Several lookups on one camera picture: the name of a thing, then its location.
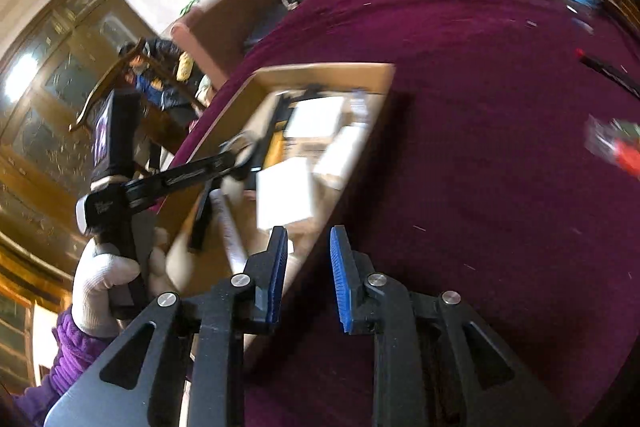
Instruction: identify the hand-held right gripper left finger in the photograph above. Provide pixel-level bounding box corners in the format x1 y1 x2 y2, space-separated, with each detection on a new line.
44 224 290 427

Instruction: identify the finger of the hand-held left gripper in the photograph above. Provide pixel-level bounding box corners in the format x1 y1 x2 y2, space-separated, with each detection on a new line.
127 146 256 210

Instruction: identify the large white charger block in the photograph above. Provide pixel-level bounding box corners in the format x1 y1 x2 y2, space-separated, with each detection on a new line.
255 157 318 233

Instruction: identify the wooden glass door cabinet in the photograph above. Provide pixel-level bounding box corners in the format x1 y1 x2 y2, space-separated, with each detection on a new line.
0 0 166 408

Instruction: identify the person's left forearm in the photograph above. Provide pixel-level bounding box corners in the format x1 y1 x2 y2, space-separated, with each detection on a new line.
10 307 121 427

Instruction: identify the dark wooden chair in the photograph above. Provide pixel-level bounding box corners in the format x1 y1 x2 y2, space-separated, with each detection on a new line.
67 37 211 168

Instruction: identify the person's left hand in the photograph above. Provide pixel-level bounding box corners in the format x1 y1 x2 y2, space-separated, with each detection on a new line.
71 228 172 340

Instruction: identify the dark cloth heap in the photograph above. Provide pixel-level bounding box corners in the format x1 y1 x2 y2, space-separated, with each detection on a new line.
145 38 201 110

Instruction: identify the cardboard box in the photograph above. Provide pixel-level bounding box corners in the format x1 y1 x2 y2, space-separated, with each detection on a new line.
162 63 398 360

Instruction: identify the black marker red cap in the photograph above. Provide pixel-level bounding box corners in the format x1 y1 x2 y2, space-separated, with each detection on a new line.
574 48 640 100

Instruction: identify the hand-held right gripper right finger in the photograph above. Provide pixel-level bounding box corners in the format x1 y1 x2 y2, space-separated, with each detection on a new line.
329 226 571 427

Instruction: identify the brown armchair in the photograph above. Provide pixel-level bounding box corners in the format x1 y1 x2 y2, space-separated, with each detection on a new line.
170 0 291 92

